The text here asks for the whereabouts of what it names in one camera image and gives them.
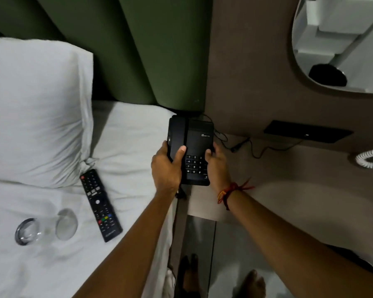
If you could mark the person's left forearm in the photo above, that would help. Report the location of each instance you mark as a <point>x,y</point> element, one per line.
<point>124,248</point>

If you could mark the black wall socket panel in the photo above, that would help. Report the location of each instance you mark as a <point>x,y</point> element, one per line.
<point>307,131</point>

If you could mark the green padded headboard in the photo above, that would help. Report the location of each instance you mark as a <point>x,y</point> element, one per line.
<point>136,46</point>

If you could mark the white pillow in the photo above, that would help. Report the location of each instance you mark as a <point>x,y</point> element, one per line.
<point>34,111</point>

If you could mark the clear drinking glass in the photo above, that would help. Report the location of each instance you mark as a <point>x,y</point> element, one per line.
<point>45,228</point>

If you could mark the person's right foot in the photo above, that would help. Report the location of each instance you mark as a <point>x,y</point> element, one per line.
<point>251,283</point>

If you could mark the rounded wall mirror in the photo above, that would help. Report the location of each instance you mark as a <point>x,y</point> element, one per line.
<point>338,43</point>

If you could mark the red thread wristband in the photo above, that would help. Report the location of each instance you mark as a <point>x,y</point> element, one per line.
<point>228,192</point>

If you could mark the person's right forearm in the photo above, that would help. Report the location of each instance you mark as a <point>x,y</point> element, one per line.
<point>298,245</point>

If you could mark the white bed sheet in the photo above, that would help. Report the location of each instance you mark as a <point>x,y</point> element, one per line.
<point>80,214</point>

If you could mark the person's left hand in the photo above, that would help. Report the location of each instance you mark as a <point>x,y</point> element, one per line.
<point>165,170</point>

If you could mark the black desk telephone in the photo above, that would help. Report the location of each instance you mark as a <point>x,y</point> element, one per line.
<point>191,148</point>

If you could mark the person's right hand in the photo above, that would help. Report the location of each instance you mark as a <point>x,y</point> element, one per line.
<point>216,170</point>

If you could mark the person's right thumb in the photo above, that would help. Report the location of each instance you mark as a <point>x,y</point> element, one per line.
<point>209,158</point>

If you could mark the person's left thumb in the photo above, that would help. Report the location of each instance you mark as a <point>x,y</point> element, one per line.
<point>179,158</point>

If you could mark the black tv remote control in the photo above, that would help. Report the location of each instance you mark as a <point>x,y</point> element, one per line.
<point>100,205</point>

